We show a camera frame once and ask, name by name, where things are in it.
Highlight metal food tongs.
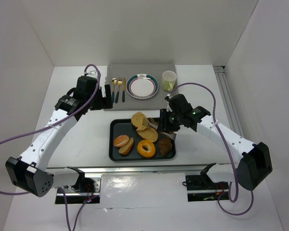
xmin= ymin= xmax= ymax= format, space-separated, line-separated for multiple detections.
xmin=148 ymin=117 xmax=176 ymax=140

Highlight large seeded bread slice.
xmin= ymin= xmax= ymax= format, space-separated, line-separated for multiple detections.
xmin=131 ymin=112 xmax=150 ymax=131

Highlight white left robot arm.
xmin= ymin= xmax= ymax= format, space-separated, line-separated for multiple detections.
xmin=5 ymin=75 xmax=113 ymax=197

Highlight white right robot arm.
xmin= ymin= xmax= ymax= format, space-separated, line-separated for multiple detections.
xmin=158 ymin=94 xmax=273 ymax=191

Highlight small oval bread slice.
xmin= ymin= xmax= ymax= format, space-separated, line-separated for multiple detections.
xmin=118 ymin=138 xmax=134 ymax=155

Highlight brown croissant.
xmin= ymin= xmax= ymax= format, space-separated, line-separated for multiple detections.
xmin=158 ymin=137 xmax=172 ymax=157

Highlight orange bagel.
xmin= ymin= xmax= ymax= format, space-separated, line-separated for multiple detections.
xmin=137 ymin=140 xmax=156 ymax=158

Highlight sesame bun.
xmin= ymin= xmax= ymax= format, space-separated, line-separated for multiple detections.
xmin=113 ymin=135 xmax=130 ymax=148

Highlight white plate teal red rim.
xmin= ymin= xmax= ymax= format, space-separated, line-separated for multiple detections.
xmin=126 ymin=74 xmax=158 ymax=100

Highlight grey cloth placemat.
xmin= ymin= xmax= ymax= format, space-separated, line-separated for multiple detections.
xmin=105 ymin=63 xmax=176 ymax=111

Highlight black baking tray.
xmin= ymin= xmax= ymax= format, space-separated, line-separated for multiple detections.
xmin=109 ymin=119 xmax=176 ymax=162

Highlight pale green mug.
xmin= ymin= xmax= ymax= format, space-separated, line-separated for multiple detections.
xmin=162 ymin=71 xmax=177 ymax=92

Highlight gold spoon green handle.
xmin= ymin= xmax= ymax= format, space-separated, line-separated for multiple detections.
xmin=111 ymin=78 xmax=118 ymax=102

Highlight gold fork green handle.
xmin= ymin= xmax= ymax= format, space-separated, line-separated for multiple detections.
xmin=115 ymin=77 xmax=122 ymax=103

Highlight gold knife green handle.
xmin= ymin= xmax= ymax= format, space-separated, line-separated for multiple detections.
xmin=122 ymin=78 xmax=126 ymax=103

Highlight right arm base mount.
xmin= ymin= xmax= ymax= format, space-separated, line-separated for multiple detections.
xmin=182 ymin=175 xmax=229 ymax=202

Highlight aluminium front rail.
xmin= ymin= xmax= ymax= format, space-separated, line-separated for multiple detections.
xmin=42 ymin=164 xmax=234 ymax=176

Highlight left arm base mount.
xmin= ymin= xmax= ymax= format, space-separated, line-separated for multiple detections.
xmin=62 ymin=175 xmax=102 ymax=205

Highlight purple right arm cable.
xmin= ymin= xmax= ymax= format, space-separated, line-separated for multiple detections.
xmin=165 ymin=82 xmax=254 ymax=216

